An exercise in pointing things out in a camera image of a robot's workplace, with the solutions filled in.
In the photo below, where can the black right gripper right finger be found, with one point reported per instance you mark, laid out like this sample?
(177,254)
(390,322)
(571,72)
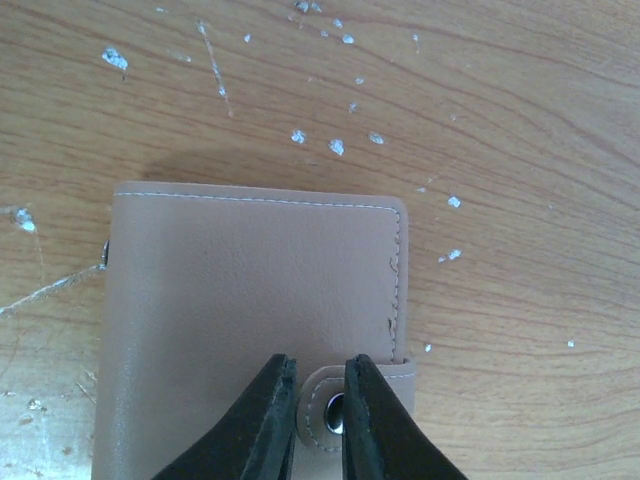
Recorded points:
(380,438)

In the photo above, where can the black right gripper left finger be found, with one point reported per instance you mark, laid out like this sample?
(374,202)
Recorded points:
(255,439)

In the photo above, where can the pink card holder wallet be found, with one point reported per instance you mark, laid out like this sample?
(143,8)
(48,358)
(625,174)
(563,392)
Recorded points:
(205,283)

